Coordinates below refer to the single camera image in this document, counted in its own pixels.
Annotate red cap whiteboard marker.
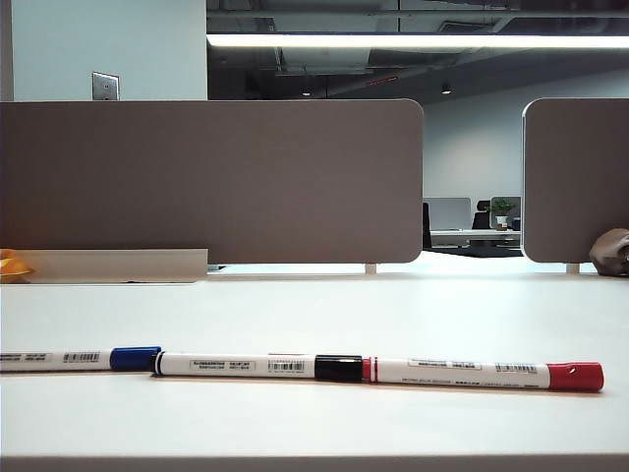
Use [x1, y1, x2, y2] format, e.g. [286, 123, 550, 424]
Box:
[362, 356, 605, 393]

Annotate blue cap whiteboard marker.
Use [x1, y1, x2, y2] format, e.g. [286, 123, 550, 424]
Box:
[0, 345, 163, 374]

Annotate wide brown desk partition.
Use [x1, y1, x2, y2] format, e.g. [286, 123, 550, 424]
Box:
[0, 98, 426, 266]

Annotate grey background desk partition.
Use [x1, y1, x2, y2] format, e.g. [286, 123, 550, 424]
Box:
[425, 197, 472, 231]

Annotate white background desk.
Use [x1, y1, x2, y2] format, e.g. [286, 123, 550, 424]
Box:
[429, 228, 522, 249]

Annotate black cap whiteboard marker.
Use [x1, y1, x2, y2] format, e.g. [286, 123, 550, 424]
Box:
[149, 349, 366, 383]

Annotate black office chair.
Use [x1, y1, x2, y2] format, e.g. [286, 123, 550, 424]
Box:
[472, 199, 492, 231]

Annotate small potted green plant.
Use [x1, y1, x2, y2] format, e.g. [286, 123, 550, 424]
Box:
[490, 197, 517, 232]

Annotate long linear ceiling light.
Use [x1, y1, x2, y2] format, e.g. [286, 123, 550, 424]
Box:
[205, 32, 629, 49]

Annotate narrow brown desk partition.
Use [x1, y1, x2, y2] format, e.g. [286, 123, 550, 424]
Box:
[521, 96, 629, 265]

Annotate brown crumpled object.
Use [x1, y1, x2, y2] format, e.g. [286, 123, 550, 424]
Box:
[589, 228, 629, 276]

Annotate orange object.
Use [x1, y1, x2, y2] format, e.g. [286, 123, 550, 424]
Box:
[0, 248, 34, 284]

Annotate grey ceiling air duct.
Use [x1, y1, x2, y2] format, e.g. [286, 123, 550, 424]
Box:
[274, 47, 374, 76]

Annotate beige cable tray box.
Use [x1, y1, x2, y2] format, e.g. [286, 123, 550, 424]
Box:
[19, 248, 209, 285]

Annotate metal wall switch plate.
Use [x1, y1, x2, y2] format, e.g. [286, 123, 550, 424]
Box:
[90, 71, 122, 101]

